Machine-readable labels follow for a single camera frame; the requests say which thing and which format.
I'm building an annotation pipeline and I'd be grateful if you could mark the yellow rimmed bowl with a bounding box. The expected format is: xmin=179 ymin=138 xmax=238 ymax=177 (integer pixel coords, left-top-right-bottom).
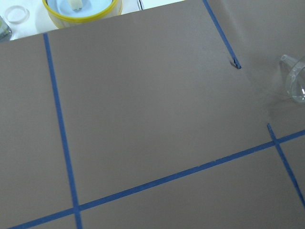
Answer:
xmin=42 ymin=0 xmax=122 ymax=29

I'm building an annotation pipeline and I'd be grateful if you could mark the clear bottle black cap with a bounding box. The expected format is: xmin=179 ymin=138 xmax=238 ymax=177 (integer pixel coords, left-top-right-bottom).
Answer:
xmin=0 ymin=17 xmax=12 ymax=42

